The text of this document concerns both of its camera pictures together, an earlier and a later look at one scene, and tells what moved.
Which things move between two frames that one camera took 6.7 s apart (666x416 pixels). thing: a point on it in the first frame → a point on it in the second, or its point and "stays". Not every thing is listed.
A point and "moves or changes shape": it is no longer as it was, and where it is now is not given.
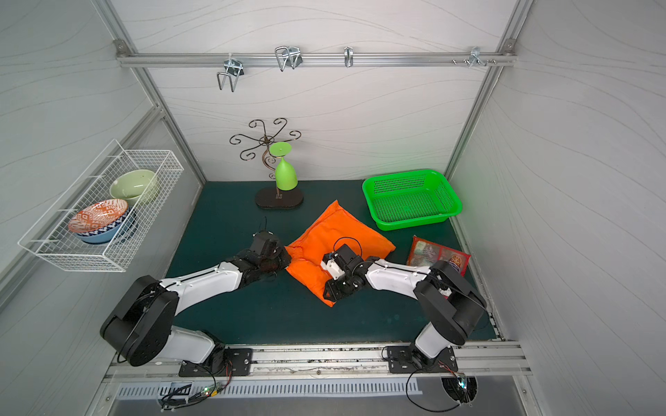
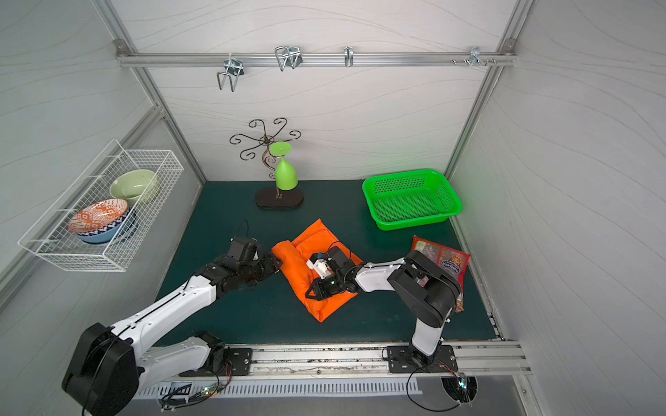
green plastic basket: x=411 y=198 stays
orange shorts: x=336 y=227 moves or changes shape
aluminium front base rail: x=342 y=361 stays
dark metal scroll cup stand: x=270 y=198 stays
